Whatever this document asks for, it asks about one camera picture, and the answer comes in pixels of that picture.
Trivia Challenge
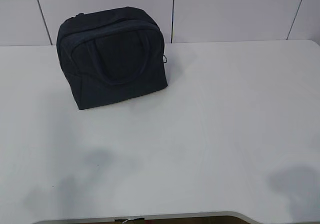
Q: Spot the dark blue lunch bag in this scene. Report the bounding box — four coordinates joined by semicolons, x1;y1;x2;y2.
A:
56;7;168;110

